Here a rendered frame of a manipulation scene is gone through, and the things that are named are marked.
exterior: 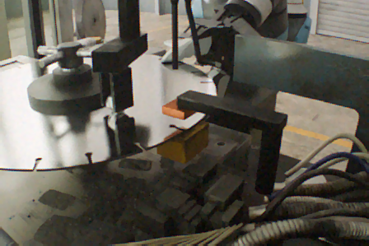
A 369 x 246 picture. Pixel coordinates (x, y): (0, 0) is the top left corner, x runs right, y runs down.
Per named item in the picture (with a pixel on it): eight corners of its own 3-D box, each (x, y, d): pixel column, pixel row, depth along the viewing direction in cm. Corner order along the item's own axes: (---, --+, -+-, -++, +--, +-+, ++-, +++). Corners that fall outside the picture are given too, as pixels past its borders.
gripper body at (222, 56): (193, 67, 61) (227, 25, 64) (229, 79, 55) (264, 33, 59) (175, 38, 55) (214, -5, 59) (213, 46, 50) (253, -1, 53)
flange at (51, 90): (12, 109, 32) (8, 87, 31) (45, 76, 42) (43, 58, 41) (113, 106, 32) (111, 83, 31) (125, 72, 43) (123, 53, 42)
